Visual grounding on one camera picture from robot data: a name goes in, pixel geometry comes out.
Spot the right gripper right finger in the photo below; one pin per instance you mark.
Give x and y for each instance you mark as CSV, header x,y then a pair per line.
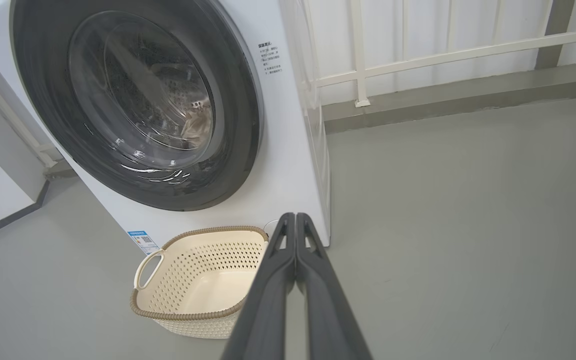
x,y
328,320

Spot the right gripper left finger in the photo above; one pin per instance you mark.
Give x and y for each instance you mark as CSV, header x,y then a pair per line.
x,y
263,320

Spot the cream white garment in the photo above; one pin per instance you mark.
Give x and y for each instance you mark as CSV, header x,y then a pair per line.
x,y
198,125

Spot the black round glass washer door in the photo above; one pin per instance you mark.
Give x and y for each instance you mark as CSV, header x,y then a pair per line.
x,y
43,100

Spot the white front-load washing machine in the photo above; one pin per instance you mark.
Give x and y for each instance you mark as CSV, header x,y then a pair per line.
x,y
288,150

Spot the stainless steel washing machine drum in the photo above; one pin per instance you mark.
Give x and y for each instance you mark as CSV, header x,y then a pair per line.
x,y
133,65

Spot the cream perforated laundry basket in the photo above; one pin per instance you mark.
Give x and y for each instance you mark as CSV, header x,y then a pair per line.
x,y
208,280

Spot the round white filter cover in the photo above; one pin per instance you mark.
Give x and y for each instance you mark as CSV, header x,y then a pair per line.
x,y
270,227

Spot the blue energy label sticker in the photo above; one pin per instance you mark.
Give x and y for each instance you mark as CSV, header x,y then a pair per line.
x,y
143,242

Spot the black printed text label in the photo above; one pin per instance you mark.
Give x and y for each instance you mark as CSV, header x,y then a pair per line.
x,y
270,59

